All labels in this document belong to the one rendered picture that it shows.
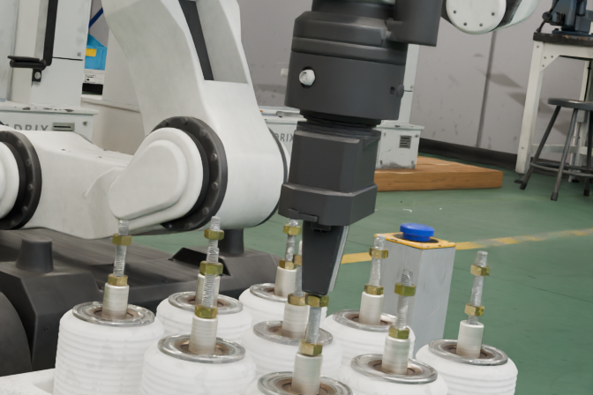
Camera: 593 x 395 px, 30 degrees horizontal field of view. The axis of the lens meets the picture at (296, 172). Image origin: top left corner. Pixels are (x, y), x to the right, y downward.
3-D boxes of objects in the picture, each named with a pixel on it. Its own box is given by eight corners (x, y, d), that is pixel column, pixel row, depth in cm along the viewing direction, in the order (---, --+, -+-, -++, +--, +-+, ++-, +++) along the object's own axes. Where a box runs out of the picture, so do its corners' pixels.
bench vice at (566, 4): (567, 39, 562) (574, -10, 560) (599, 42, 552) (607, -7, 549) (530, 32, 530) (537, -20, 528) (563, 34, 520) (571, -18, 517)
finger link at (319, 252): (296, 288, 86) (306, 210, 85) (335, 295, 85) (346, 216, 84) (290, 292, 84) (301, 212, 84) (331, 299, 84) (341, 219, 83)
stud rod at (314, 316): (299, 369, 87) (311, 275, 86) (311, 369, 87) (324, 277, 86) (302, 373, 86) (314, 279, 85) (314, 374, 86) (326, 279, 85)
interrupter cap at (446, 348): (521, 361, 105) (522, 354, 105) (482, 374, 99) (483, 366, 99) (454, 341, 110) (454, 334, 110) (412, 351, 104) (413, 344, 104)
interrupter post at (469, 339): (484, 358, 105) (489, 324, 104) (471, 361, 103) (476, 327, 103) (462, 352, 106) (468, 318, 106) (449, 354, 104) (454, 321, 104)
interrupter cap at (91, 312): (55, 316, 100) (56, 309, 100) (103, 304, 107) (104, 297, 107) (123, 335, 97) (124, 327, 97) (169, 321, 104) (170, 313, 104)
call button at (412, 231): (391, 240, 129) (394, 222, 129) (411, 238, 132) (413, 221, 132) (419, 247, 127) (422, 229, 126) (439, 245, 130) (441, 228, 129)
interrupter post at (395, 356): (385, 377, 94) (390, 339, 94) (375, 368, 97) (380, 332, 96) (411, 378, 95) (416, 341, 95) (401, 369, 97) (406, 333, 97)
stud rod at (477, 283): (472, 328, 105) (484, 250, 104) (478, 331, 104) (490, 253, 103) (463, 328, 105) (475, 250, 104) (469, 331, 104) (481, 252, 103)
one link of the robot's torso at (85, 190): (-49, 131, 160) (190, 111, 130) (61, 134, 175) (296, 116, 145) (-47, 239, 159) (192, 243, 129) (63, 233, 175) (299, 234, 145)
